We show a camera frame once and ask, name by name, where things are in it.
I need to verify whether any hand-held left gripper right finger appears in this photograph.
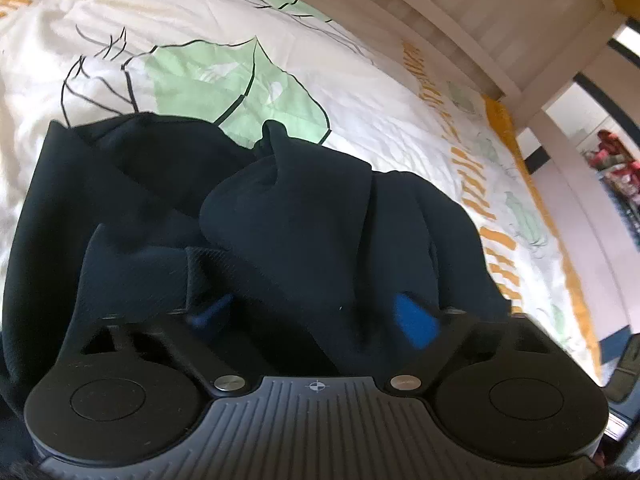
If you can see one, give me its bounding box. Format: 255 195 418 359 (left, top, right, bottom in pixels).
384 292 548 394

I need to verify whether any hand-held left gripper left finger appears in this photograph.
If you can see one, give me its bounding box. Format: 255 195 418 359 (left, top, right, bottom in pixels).
80 294 249 395

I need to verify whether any dark navy zip hoodie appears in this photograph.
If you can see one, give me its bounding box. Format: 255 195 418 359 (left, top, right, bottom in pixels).
0 112 514 411

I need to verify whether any yellow bed sheet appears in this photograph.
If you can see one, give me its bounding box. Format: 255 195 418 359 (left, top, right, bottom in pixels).
481 94 604 387

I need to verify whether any white leaf-print duvet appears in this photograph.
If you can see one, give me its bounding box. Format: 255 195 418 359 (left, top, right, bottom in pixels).
0 0 601 386

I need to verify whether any white wooden bed frame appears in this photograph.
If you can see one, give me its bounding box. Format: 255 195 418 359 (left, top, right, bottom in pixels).
345 0 640 342

